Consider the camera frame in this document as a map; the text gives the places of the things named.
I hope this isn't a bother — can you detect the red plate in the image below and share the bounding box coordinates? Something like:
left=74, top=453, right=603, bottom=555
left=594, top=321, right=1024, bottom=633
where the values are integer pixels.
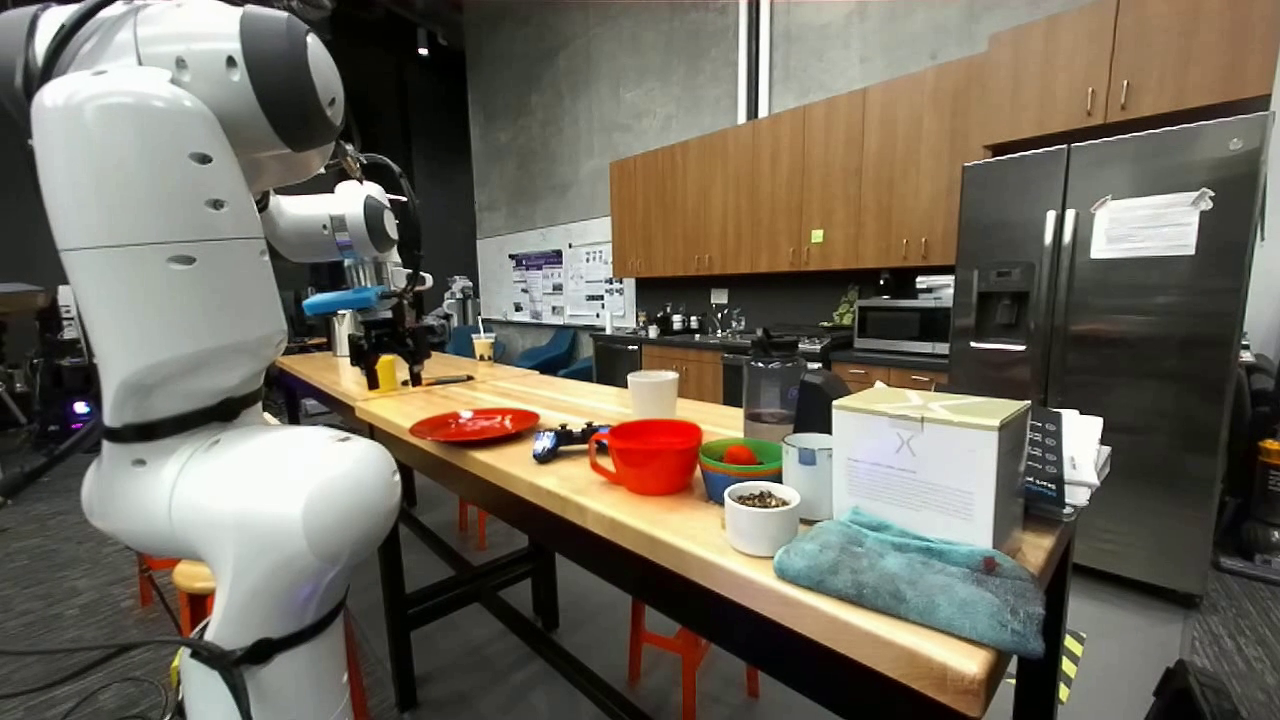
left=413, top=410, right=540, bottom=445

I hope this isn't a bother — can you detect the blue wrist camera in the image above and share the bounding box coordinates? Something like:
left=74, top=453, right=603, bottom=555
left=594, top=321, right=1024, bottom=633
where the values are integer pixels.
left=301, top=285, right=386, bottom=321

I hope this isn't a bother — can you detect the red cup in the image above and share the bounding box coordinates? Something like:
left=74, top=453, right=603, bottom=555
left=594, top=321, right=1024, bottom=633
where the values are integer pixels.
left=587, top=422, right=706, bottom=496

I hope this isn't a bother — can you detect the green blue bowl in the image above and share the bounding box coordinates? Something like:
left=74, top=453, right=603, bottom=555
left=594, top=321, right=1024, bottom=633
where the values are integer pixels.
left=701, top=437, right=781, bottom=504

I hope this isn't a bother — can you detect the stainless steel refrigerator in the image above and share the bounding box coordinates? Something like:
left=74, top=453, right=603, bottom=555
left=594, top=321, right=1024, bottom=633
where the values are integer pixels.
left=948, top=114, right=1270, bottom=599

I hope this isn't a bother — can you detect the silver microwave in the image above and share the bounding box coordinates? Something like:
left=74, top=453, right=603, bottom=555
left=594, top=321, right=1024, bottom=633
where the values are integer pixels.
left=854, top=302, right=952, bottom=355

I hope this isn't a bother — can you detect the blue game controller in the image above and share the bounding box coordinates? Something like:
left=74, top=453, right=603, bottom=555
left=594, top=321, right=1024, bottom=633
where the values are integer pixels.
left=531, top=422, right=608, bottom=464

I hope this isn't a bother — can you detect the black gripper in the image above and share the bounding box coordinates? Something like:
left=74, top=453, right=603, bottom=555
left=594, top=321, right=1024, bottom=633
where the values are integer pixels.
left=351, top=312, right=432, bottom=387

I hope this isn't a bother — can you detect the orange stool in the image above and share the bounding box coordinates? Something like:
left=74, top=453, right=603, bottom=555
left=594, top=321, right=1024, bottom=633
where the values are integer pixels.
left=627, top=604, right=709, bottom=720

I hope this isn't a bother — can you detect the teal towel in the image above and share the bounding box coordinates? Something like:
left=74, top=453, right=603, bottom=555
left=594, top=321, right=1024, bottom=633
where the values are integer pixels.
left=773, top=514, right=1047, bottom=659

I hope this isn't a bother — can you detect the black blender jar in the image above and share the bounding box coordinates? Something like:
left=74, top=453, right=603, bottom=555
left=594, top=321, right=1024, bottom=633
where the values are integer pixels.
left=744, top=331, right=804, bottom=440

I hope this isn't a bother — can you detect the white storage box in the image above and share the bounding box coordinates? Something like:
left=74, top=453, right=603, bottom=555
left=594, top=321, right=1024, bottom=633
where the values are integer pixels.
left=831, top=387, right=1029, bottom=548

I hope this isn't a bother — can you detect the small white bowl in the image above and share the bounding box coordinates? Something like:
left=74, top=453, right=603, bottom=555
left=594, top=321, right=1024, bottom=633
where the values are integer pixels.
left=723, top=481, right=800, bottom=555

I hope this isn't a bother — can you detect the white paper cup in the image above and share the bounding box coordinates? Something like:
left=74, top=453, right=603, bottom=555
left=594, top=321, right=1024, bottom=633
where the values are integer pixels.
left=627, top=370, right=679, bottom=417

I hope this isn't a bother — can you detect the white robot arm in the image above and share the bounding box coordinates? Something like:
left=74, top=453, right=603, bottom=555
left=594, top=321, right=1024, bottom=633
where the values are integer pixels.
left=0, top=0, right=400, bottom=720

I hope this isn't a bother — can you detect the white mug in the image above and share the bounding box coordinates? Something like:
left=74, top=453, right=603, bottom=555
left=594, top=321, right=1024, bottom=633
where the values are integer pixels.
left=781, top=432, right=831, bottom=519

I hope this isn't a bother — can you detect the yellow cup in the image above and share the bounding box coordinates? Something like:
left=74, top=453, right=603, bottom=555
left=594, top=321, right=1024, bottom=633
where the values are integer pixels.
left=376, top=353, right=404, bottom=393

